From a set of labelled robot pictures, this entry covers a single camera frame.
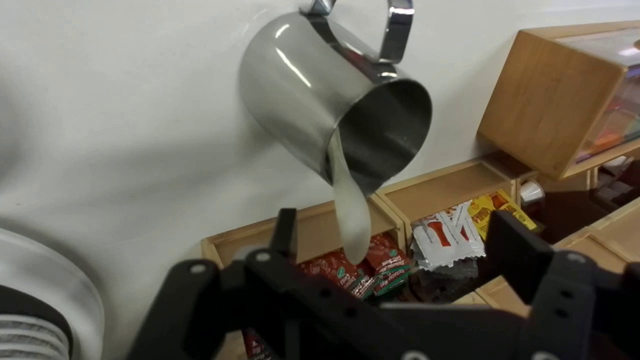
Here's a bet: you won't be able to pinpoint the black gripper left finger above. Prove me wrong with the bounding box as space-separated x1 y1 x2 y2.
126 208 372 360

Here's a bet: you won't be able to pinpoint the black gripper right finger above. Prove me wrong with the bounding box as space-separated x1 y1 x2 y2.
382 210 640 360

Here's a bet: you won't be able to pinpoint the white plastic spoon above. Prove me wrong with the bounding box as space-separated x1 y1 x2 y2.
327 131 372 264

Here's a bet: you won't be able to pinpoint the silver metal cup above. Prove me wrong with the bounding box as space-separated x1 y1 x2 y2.
237 0 432 193

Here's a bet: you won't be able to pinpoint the red sauce packets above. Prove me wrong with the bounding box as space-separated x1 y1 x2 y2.
241 229 417 360

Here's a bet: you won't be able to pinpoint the yellow packets in tray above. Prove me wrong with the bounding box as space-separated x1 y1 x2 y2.
466 189 540 239

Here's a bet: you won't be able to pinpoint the white red sugar packets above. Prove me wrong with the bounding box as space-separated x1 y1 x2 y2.
411 201 486 269

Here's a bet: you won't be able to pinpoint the tiered wooden condiment organizer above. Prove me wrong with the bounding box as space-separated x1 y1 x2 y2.
198 148 640 360

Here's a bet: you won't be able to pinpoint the wooden tea box glass lid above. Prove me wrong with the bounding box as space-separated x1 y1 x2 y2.
477 19 640 180

